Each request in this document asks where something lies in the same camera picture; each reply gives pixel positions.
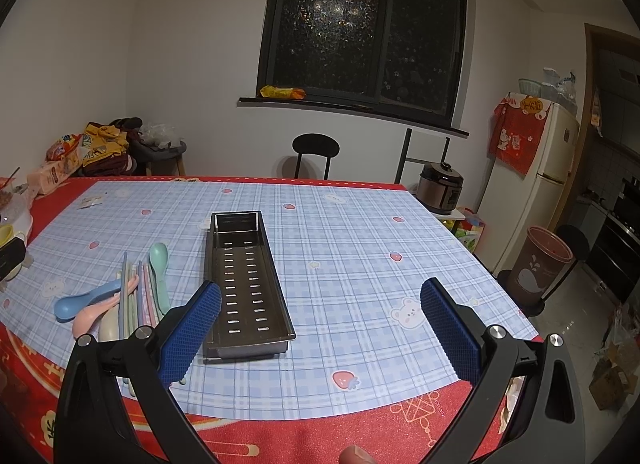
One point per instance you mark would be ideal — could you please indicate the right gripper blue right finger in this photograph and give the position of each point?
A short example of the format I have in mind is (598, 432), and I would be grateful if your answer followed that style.
(456, 328)

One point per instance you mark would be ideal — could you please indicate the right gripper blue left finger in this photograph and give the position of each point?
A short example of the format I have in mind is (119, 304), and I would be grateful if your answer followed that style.
(186, 328)

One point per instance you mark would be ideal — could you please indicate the pink chopstick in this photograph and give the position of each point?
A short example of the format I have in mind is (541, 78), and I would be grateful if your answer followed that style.
(149, 296)

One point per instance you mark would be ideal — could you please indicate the black metal utensil tray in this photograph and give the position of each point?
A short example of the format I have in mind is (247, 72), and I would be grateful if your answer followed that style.
(254, 322)

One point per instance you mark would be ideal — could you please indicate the beige plastic spoon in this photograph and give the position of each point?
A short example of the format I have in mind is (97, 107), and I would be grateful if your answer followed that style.
(109, 326)

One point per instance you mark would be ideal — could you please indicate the dark blue chopstick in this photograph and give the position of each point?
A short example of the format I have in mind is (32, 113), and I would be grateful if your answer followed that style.
(123, 297)

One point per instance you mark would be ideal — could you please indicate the green plastic spoon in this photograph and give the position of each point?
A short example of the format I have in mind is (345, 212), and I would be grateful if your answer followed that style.
(158, 258)

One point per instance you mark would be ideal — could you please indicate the pink plastic spoon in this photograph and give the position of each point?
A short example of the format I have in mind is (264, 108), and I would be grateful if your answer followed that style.
(87, 316)

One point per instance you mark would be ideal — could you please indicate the blue plastic spoon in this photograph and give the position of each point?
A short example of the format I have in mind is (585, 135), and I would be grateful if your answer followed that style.
(66, 308)

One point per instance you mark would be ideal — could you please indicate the light green chopstick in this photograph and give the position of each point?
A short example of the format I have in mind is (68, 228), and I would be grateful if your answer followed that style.
(131, 303)

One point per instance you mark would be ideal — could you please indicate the person right hand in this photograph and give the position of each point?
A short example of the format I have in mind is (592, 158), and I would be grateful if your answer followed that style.
(355, 455)

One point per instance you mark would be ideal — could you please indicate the brown trash bin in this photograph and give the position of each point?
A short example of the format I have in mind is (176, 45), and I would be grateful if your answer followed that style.
(540, 261)

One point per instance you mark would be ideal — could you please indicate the white refrigerator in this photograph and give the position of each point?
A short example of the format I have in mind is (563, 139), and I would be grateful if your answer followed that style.
(511, 203)

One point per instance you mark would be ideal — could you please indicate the electric rice cooker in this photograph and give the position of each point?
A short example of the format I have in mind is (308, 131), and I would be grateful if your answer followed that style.
(439, 185)

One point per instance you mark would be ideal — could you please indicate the red tablecloth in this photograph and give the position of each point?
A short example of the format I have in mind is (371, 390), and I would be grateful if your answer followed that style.
(350, 257)

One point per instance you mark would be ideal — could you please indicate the small paper card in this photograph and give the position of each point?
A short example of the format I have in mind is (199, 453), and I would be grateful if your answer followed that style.
(91, 202)

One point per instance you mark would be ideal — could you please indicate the grey stool with bag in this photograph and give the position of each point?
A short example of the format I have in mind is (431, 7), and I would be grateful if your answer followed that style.
(158, 150)

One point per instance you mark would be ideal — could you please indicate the plastic bowl with lid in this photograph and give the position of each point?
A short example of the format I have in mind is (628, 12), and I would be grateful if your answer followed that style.
(17, 214)

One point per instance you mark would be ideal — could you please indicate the snack packages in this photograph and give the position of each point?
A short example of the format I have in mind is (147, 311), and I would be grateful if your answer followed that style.
(63, 159)

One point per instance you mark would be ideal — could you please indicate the red cloth on refrigerator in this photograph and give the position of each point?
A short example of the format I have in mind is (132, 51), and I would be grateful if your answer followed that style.
(519, 125)

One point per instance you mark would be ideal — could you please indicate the black round stool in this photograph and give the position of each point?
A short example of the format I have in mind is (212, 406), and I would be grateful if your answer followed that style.
(315, 144)

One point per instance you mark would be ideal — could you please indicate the yellow snack bag on sill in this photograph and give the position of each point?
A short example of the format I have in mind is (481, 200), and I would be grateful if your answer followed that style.
(282, 93)

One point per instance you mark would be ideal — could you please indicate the black framed window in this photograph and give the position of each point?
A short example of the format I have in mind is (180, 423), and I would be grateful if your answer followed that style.
(395, 59)

